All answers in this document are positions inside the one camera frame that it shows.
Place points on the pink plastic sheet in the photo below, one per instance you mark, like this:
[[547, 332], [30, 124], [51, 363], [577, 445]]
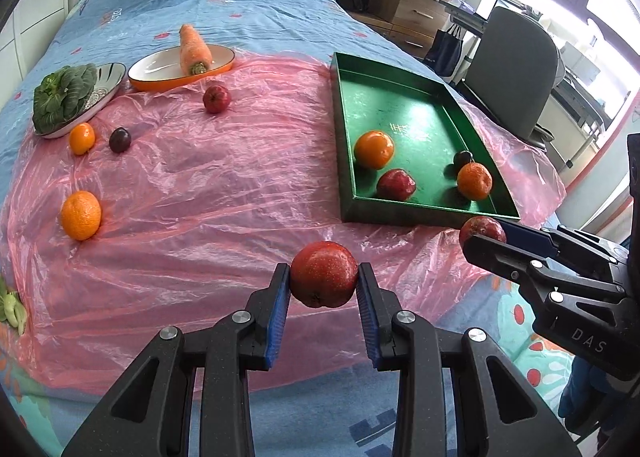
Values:
[[200, 187]]

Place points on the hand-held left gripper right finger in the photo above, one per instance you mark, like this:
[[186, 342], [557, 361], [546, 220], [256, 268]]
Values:
[[367, 317]]

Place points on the grey chair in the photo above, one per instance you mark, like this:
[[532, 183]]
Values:
[[515, 72]]

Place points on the large bok choy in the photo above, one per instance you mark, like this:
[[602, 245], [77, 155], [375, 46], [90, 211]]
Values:
[[62, 94]]

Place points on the large orange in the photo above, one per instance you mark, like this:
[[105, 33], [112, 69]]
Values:
[[374, 149]]

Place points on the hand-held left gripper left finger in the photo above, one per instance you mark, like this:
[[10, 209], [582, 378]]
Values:
[[280, 317]]

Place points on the blue clothing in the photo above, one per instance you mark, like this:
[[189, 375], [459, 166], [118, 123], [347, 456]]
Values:
[[590, 397]]

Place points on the dark plum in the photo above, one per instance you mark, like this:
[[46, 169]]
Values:
[[462, 158], [120, 140]]

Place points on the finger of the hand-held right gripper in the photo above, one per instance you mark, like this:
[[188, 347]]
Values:
[[500, 257], [530, 239]]

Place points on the dark bag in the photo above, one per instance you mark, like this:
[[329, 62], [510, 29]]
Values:
[[442, 54]]

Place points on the small bok choy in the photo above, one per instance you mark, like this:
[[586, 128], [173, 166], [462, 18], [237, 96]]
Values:
[[12, 309]]

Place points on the wooden drawer cabinet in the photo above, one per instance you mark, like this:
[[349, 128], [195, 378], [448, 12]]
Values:
[[410, 7]]

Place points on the white wardrobe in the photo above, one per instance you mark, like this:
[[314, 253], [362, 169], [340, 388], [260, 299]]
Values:
[[30, 37]]

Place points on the carrot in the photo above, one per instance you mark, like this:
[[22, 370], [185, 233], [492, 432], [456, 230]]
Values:
[[194, 49]]

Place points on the grey desk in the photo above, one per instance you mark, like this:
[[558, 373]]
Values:
[[465, 17]]

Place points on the small orange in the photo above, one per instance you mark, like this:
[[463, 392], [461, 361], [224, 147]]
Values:
[[82, 138]]

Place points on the orange bowl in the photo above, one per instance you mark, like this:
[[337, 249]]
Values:
[[155, 69]]

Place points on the striped plate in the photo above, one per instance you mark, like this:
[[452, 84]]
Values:
[[107, 79]]

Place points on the red apple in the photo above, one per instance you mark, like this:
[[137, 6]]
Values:
[[324, 274], [396, 184], [480, 227], [216, 99]]

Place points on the green tray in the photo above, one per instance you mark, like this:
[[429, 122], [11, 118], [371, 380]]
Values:
[[400, 107]]

